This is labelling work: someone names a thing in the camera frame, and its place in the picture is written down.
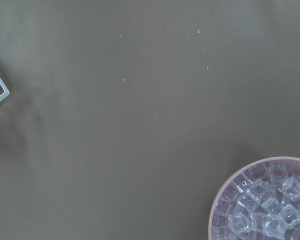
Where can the pink bowl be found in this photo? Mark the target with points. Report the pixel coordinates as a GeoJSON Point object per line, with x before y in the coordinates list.
{"type": "Point", "coordinates": [240, 180]}

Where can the pile of clear ice cubes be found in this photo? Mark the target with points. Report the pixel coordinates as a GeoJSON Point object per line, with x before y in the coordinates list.
{"type": "Point", "coordinates": [265, 205]}

